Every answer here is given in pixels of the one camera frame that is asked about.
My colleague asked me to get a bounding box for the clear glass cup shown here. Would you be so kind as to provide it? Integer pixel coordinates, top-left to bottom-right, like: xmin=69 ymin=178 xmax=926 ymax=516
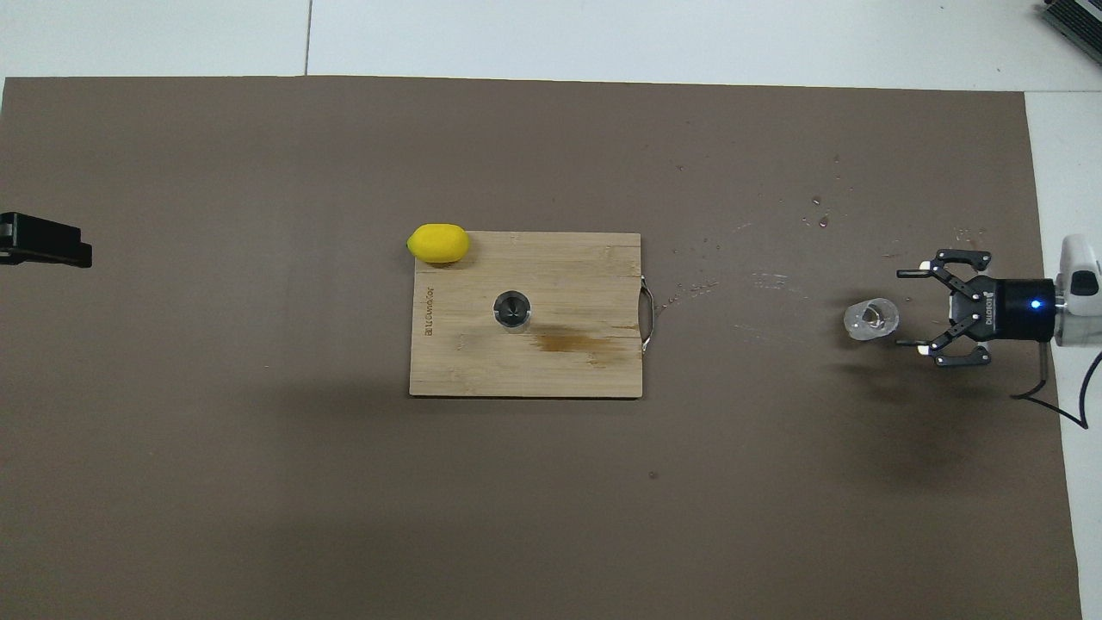
xmin=843 ymin=298 xmax=900 ymax=343

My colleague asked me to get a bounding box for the brown table mat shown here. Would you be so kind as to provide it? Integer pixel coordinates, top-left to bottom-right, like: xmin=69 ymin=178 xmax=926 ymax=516
xmin=0 ymin=76 xmax=1084 ymax=620

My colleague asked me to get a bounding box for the grey ribbed device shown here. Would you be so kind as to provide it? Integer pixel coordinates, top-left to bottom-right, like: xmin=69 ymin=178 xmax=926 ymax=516
xmin=1036 ymin=0 xmax=1102 ymax=63

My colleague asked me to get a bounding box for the wooden cutting board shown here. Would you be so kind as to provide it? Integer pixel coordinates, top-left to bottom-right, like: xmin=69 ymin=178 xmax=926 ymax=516
xmin=409 ymin=231 xmax=657 ymax=400

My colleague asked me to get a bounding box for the steel double jigger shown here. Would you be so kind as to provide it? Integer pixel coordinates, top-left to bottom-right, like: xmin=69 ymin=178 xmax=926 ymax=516
xmin=492 ymin=290 xmax=533 ymax=331

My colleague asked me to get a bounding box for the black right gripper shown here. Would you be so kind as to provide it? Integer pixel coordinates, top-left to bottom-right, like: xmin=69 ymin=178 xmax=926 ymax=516
xmin=895 ymin=249 xmax=1058 ymax=369

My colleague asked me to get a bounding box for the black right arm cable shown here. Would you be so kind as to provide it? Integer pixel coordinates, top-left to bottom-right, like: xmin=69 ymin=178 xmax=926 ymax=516
xmin=1009 ymin=343 xmax=1102 ymax=430

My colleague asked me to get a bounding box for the yellow lemon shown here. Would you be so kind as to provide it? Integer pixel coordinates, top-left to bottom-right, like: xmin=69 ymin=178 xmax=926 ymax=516
xmin=406 ymin=223 xmax=471 ymax=264

